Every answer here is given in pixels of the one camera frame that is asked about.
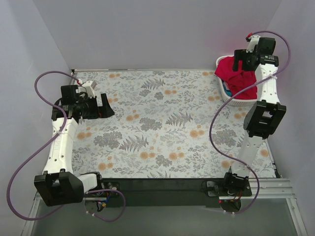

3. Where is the blue garment in basket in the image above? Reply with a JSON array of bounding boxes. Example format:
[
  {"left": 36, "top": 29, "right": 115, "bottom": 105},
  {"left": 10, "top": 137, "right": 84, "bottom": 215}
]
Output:
[{"left": 221, "top": 80, "right": 232, "bottom": 97}]

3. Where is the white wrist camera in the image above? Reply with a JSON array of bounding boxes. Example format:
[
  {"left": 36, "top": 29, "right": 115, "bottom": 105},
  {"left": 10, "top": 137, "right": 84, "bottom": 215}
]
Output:
[
  {"left": 246, "top": 33, "right": 260, "bottom": 53},
  {"left": 78, "top": 80, "right": 96, "bottom": 98}
]

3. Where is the aluminium frame rail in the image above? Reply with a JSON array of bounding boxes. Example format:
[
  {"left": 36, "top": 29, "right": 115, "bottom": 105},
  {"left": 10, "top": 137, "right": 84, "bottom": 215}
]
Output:
[{"left": 34, "top": 179, "right": 296, "bottom": 200}]

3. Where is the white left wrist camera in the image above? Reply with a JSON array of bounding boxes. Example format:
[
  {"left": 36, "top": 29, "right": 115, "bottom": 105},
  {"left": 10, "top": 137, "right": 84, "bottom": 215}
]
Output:
[{"left": 78, "top": 80, "right": 96, "bottom": 98}]

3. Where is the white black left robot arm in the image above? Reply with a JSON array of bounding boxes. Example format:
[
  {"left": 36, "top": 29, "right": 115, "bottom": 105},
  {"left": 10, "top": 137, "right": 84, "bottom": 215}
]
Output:
[{"left": 34, "top": 81, "right": 115, "bottom": 207}]

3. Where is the red t shirt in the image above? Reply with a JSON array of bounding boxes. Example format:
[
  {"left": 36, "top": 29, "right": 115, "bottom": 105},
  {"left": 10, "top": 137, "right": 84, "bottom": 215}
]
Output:
[{"left": 215, "top": 56, "right": 256, "bottom": 96}]

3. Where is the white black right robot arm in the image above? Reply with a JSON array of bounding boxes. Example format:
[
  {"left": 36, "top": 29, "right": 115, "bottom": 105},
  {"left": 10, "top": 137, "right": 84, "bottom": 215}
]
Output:
[{"left": 222, "top": 36, "right": 286, "bottom": 196}]

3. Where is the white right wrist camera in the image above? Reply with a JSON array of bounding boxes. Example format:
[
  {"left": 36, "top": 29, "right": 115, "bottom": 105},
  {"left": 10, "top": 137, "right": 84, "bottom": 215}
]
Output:
[{"left": 246, "top": 33, "right": 260, "bottom": 53}]

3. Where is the floral table mat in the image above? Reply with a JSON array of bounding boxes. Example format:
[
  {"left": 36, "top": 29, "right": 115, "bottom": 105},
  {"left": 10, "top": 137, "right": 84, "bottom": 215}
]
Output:
[{"left": 67, "top": 70, "right": 277, "bottom": 179}]

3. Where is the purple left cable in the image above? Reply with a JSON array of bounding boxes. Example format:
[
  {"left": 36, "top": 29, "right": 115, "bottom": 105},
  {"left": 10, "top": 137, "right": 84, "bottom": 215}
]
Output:
[{"left": 6, "top": 70, "right": 127, "bottom": 222}]

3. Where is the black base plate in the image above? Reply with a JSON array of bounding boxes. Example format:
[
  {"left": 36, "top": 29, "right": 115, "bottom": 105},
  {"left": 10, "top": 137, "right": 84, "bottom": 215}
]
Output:
[{"left": 83, "top": 178, "right": 252, "bottom": 208}]

